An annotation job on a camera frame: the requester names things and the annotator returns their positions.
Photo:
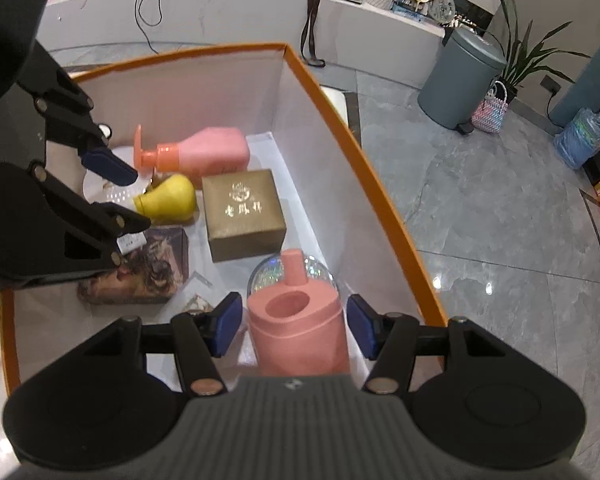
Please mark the yellow bottle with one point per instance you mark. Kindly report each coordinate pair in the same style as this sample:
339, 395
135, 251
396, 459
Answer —
172, 200

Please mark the round glitter compact mirror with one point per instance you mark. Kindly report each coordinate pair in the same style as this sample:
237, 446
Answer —
269, 274

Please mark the white marble counter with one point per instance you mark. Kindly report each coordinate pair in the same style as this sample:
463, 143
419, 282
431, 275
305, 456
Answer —
220, 15

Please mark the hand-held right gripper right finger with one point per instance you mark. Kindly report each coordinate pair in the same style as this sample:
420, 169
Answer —
362, 325

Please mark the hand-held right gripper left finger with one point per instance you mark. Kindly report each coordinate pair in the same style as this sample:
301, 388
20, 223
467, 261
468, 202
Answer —
227, 325

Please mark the gold cardboard box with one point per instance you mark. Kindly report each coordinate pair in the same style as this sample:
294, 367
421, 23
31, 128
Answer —
242, 215

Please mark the large pink bottle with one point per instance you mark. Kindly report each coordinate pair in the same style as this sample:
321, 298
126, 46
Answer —
300, 335

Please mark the black wall socket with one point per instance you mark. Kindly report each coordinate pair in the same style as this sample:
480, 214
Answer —
551, 85

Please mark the grey pedal bin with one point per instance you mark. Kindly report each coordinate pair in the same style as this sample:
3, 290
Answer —
460, 80

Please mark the pink pump bottle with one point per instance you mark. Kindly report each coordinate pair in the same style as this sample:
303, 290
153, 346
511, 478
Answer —
210, 152

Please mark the pink woven plastic bag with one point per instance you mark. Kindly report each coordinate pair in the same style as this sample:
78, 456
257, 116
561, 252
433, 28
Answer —
490, 110

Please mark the green potted plant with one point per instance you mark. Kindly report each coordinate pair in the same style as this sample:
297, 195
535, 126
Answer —
522, 55

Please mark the brown printed palette box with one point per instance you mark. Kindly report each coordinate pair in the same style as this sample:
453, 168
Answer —
145, 270

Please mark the orange storage box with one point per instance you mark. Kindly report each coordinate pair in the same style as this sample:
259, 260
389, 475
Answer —
320, 170

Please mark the blue water jug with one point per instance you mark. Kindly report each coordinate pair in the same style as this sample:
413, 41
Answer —
580, 137

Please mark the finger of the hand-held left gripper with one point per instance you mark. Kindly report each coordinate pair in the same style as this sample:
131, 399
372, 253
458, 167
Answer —
107, 166
127, 222

